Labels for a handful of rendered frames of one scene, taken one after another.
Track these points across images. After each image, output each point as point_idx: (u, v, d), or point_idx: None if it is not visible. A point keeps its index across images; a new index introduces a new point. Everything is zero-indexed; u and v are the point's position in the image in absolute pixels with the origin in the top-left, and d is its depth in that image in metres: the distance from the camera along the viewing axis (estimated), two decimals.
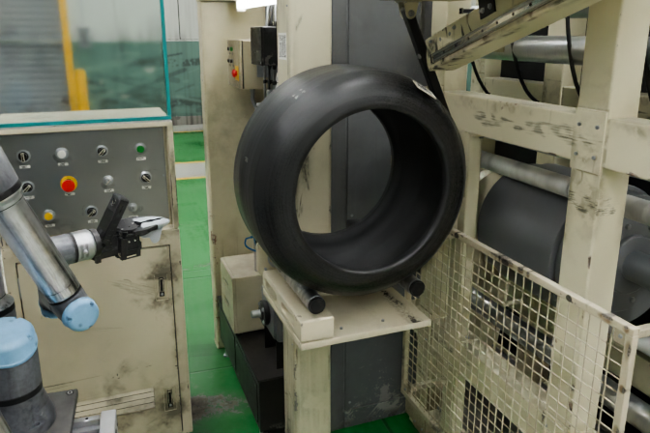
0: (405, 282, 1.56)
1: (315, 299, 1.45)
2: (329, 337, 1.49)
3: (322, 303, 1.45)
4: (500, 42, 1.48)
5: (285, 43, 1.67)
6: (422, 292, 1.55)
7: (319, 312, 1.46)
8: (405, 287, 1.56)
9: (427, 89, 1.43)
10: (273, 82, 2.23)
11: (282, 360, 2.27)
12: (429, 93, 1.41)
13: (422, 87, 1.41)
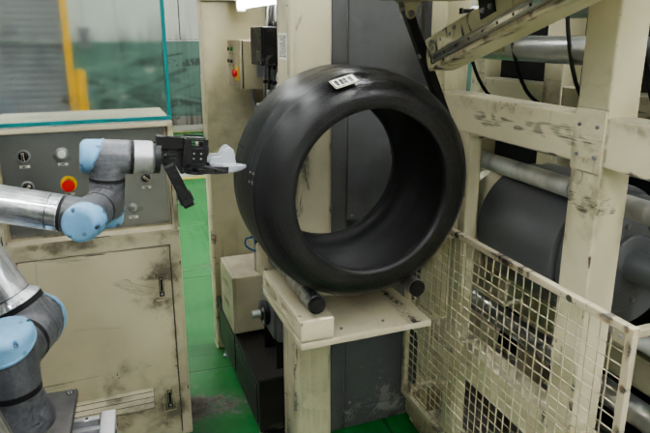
0: None
1: (311, 311, 1.45)
2: (329, 337, 1.49)
3: (312, 303, 1.44)
4: (500, 42, 1.48)
5: (285, 43, 1.67)
6: (418, 283, 1.54)
7: (321, 299, 1.45)
8: None
9: (346, 76, 1.35)
10: (273, 82, 2.23)
11: (282, 360, 2.27)
12: (350, 81, 1.33)
13: (340, 80, 1.34)
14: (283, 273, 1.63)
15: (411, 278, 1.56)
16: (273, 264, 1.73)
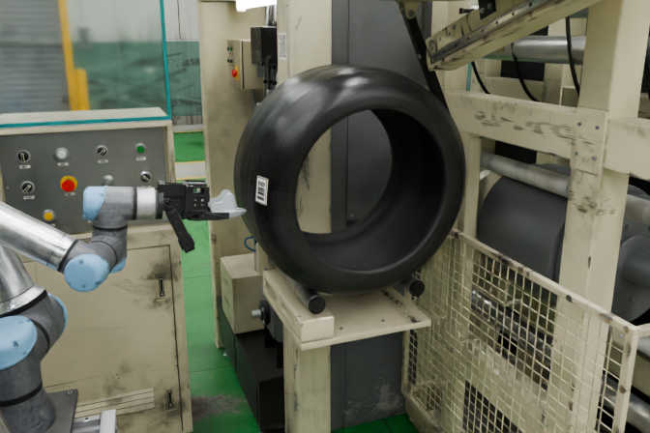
0: (408, 278, 1.56)
1: (322, 300, 1.45)
2: (329, 337, 1.49)
3: (322, 308, 1.46)
4: (500, 42, 1.48)
5: (285, 43, 1.67)
6: (419, 294, 1.55)
7: (312, 312, 1.45)
8: (406, 282, 1.56)
9: (258, 184, 1.33)
10: (273, 82, 2.23)
11: (282, 360, 2.27)
12: (264, 187, 1.32)
13: (259, 192, 1.33)
14: None
15: None
16: None
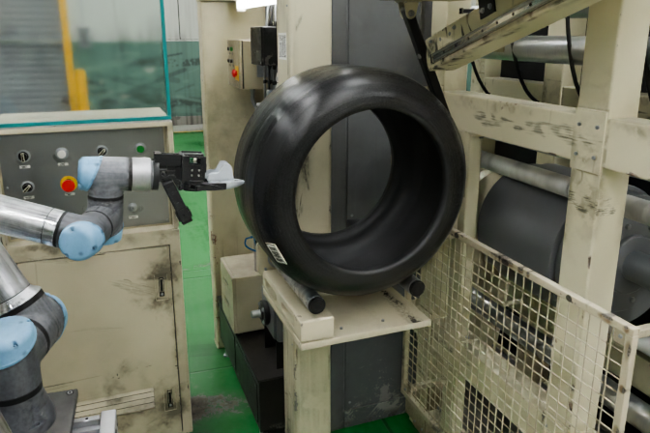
0: (417, 277, 1.57)
1: (322, 309, 1.46)
2: (329, 337, 1.49)
3: (314, 311, 1.45)
4: (500, 42, 1.48)
5: (285, 43, 1.67)
6: (413, 293, 1.54)
7: (310, 303, 1.44)
8: (415, 277, 1.57)
9: (270, 248, 1.38)
10: (273, 82, 2.23)
11: (282, 360, 2.27)
12: (277, 250, 1.36)
13: (276, 255, 1.38)
14: None
15: (408, 292, 1.57)
16: None
